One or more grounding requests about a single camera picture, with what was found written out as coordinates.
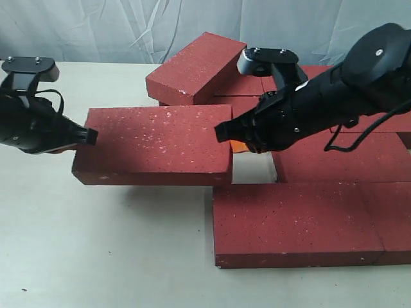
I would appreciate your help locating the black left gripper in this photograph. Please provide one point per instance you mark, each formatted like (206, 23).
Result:
(41, 128)

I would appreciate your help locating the red brick lifted front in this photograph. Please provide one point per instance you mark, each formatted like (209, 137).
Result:
(156, 146)

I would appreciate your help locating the red brick pushed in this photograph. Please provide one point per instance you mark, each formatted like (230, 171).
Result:
(239, 104)

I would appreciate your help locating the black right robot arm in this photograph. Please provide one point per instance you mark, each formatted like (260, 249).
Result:
(372, 79)

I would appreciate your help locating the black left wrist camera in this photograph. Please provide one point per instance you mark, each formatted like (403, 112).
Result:
(23, 75)

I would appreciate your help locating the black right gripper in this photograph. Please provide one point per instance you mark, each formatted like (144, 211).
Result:
(281, 119)

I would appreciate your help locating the red brick front large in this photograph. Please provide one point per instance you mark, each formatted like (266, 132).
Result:
(292, 226)

